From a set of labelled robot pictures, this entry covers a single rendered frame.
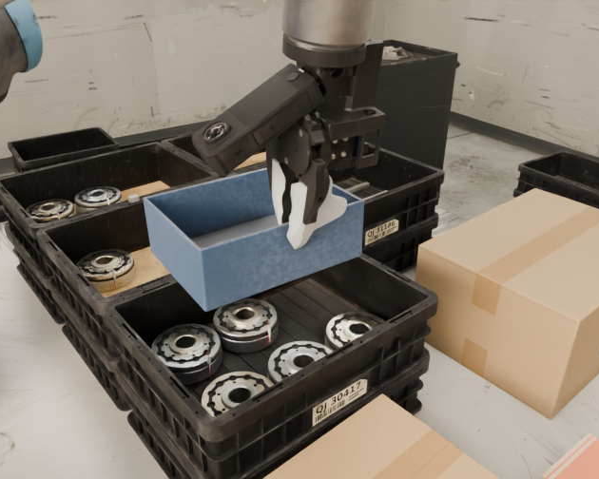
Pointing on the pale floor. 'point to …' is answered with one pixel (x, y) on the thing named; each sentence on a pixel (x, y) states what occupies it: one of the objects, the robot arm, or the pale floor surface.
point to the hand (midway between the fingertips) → (288, 237)
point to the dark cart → (415, 103)
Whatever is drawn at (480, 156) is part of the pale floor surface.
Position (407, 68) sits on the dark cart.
